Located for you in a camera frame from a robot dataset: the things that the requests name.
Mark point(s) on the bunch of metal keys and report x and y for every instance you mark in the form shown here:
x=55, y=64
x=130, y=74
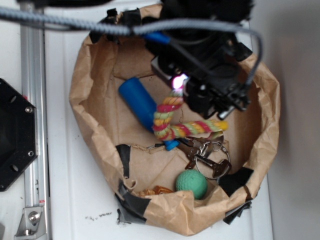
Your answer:
x=199, y=149

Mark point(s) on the brown paper bag bin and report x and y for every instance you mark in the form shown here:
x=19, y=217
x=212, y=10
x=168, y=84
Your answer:
x=132, y=159

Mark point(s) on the blue plastic bottle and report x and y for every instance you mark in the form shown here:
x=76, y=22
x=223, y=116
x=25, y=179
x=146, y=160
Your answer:
x=139, y=101

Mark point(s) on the green golf ball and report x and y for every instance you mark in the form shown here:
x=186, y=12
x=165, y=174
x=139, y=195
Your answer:
x=192, y=180

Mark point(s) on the metal corner bracket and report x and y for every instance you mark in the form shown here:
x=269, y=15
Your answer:
x=32, y=225

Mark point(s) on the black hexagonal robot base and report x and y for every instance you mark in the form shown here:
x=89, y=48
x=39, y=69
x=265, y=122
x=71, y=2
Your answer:
x=17, y=135

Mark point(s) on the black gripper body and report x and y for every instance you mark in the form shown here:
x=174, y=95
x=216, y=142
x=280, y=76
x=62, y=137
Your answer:
x=210, y=60

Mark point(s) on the orange brown crumpled object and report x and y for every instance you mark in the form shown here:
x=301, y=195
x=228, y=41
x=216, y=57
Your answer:
x=157, y=190

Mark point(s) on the aluminium extrusion rail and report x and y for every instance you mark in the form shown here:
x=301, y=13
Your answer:
x=33, y=71

